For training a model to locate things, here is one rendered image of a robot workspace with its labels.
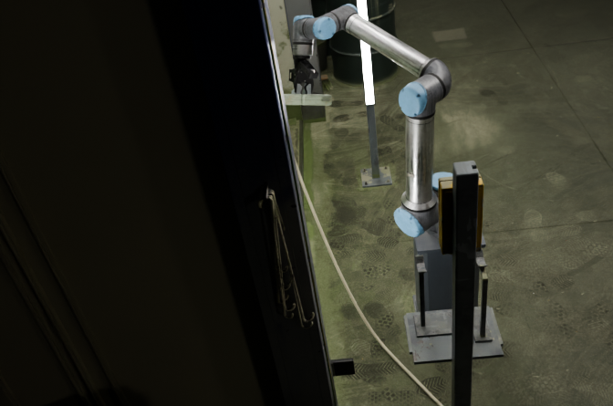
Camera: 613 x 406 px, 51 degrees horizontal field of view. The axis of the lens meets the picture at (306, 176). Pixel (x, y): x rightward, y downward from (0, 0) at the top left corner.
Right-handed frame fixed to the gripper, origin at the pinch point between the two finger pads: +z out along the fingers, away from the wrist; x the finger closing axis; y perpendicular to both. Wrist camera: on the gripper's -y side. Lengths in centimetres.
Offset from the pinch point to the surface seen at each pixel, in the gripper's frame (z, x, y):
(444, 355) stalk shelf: 82, -7, -92
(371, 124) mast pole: 19, -103, 84
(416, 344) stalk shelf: 81, -2, -82
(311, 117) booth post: 24, -118, 183
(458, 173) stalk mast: 11, 26, -125
